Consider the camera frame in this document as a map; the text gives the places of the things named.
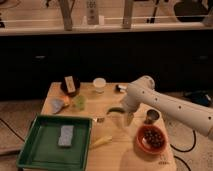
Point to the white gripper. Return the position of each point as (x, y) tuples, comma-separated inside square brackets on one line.
[(130, 106)]

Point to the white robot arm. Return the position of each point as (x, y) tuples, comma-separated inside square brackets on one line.
[(142, 90)]

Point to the small metal cup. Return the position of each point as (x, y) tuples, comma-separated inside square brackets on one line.
[(152, 116)]

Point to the clear plastic cup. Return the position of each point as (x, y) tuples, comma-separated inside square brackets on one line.
[(99, 84)]

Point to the red bowl with berries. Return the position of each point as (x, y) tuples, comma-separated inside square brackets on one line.
[(151, 139)]

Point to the yellow banana toy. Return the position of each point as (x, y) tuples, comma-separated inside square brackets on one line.
[(101, 141)]

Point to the green leafy toy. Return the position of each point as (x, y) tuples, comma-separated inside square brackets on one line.
[(79, 102)]

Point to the dark round bowl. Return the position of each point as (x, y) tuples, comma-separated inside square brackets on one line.
[(77, 86)]

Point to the orange toy fruit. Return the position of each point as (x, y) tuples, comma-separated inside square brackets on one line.
[(66, 101)]

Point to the blue sponge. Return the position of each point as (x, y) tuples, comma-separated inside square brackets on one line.
[(66, 135)]

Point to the tan wooden block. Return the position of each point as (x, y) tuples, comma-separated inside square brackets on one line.
[(70, 84)]

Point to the blue cloth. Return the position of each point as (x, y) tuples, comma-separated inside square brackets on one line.
[(56, 105)]

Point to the green plastic tray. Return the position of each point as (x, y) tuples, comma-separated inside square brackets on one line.
[(41, 149)]

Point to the white handled brush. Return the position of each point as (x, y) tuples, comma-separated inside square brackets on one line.
[(120, 88)]

